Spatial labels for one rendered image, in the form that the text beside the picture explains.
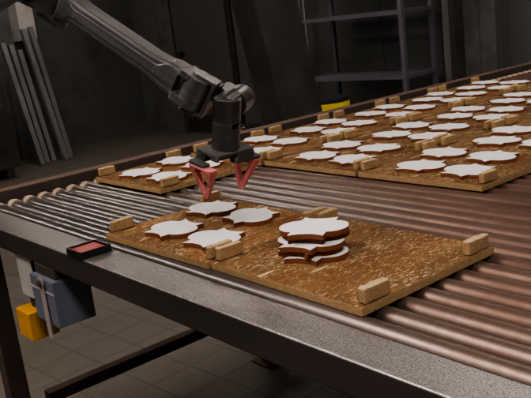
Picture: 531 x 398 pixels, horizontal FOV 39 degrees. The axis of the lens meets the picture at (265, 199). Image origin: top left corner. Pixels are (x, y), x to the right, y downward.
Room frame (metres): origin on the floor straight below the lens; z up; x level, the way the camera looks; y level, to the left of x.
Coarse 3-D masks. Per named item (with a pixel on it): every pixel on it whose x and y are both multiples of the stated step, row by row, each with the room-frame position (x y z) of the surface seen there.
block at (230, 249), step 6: (222, 246) 1.43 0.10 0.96; (228, 246) 1.43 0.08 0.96; (234, 246) 1.44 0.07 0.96; (240, 246) 1.45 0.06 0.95; (216, 252) 1.43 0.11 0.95; (222, 252) 1.42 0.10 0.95; (228, 252) 1.43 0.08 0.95; (234, 252) 1.44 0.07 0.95; (240, 252) 1.45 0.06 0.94; (216, 258) 1.43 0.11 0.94; (222, 258) 1.42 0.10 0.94
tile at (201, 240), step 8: (200, 232) 1.61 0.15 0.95; (208, 232) 1.60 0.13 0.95; (216, 232) 1.59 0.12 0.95; (224, 232) 1.58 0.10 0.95; (232, 232) 1.58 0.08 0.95; (240, 232) 1.57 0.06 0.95; (192, 240) 1.55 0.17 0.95; (200, 240) 1.55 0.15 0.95; (208, 240) 1.54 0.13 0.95; (216, 240) 1.53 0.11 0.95; (232, 240) 1.52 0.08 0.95; (240, 240) 1.53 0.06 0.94; (200, 248) 1.52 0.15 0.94
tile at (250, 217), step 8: (248, 208) 1.77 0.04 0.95; (256, 208) 1.76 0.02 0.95; (264, 208) 1.75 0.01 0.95; (224, 216) 1.72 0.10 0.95; (232, 216) 1.71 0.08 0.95; (240, 216) 1.70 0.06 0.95; (248, 216) 1.69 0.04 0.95; (256, 216) 1.68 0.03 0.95; (264, 216) 1.68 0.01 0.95; (272, 216) 1.67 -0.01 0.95; (240, 224) 1.66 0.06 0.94; (248, 224) 1.65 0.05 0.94; (256, 224) 1.64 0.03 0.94; (264, 224) 1.65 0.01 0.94
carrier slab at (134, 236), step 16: (240, 208) 1.82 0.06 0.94; (272, 208) 1.78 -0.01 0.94; (144, 224) 1.78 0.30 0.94; (208, 224) 1.71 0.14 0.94; (224, 224) 1.69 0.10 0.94; (272, 224) 1.64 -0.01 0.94; (112, 240) 1.72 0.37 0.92; (128, 240) 1.66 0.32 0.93; (144, 240) 1.64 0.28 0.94; (160, 240) 1.62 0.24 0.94; (176, 240) 1.61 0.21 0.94; (256, 240) 1.53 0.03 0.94; (176, 256) 1.51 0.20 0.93; (192, 256) 1.48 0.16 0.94
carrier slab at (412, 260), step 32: (352, 224) 1.56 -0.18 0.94; (256, 256) 1.43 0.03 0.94; (352, 256) 1.36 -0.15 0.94; (384, 256) 1.33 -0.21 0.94; (416, 256) 1.31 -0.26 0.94; (448, 256) 1.29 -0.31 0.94; (480, 256) 1.29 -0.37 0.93; (288, 288) 1.24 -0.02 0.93; (320, 288) 1.21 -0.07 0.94; (352, 288) 1.19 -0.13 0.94; (416, 288) 1.18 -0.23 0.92
